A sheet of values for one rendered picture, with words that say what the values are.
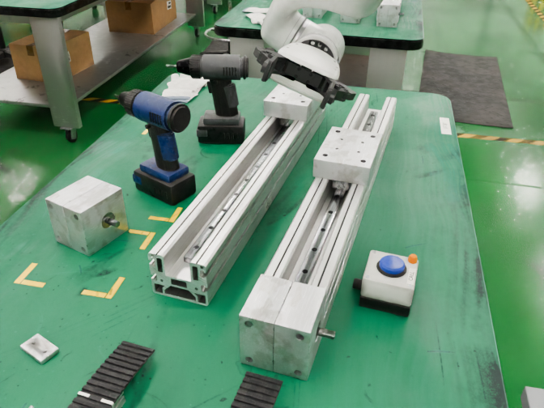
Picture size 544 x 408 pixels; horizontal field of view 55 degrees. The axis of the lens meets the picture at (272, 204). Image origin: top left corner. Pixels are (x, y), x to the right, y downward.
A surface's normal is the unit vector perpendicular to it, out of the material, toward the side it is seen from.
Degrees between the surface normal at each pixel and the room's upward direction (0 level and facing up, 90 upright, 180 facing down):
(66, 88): 90
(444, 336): 0
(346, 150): 0
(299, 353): 90
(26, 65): 90
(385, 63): 90
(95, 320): 0
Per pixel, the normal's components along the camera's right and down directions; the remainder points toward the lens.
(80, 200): 0.01, -0.84
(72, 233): -0.52, 0.46
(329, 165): -0.32, 0.51
